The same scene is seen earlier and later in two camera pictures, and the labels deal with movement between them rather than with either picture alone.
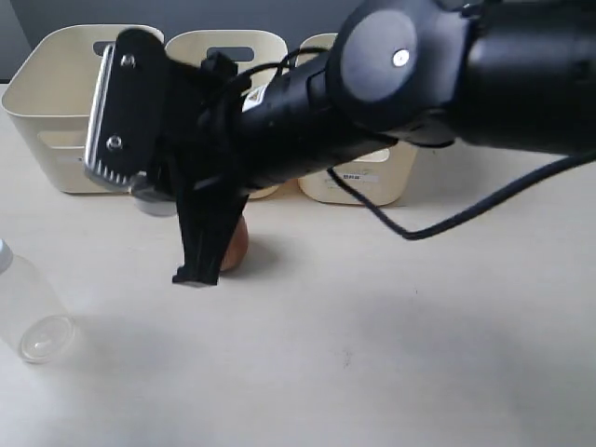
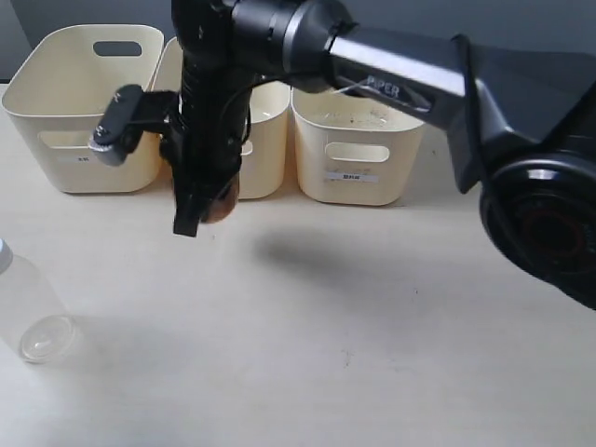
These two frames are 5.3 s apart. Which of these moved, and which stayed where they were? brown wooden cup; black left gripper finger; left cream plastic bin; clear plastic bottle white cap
Moved: brown wooden cup; black left gripper finger
Stayed: clear plastic bottle white cap; left cream plastic bin
